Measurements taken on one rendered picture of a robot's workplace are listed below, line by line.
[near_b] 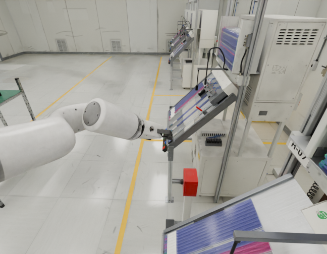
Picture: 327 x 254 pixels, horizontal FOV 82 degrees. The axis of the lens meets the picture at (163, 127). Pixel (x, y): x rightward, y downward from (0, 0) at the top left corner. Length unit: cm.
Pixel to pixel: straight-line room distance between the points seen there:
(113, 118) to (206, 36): 430
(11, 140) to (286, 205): 88
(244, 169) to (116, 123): 166
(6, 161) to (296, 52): 155
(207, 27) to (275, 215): 416
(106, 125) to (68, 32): 934
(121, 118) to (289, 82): 135
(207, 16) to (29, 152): 445
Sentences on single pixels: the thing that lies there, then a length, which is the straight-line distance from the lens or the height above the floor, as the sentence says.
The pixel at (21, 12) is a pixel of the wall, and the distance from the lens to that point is 1062.
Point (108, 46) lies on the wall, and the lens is 924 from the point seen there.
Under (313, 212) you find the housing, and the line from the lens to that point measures 79.
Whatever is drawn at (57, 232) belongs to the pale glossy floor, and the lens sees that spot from 225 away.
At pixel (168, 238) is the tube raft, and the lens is 115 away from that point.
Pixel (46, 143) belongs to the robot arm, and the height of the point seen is 157.
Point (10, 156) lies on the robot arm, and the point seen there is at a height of 158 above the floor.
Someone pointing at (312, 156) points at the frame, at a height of 139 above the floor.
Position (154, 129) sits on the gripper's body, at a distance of 60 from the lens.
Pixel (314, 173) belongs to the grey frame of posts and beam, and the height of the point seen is 133.
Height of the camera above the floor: 178
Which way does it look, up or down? 32 degrees down
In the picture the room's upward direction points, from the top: straight up
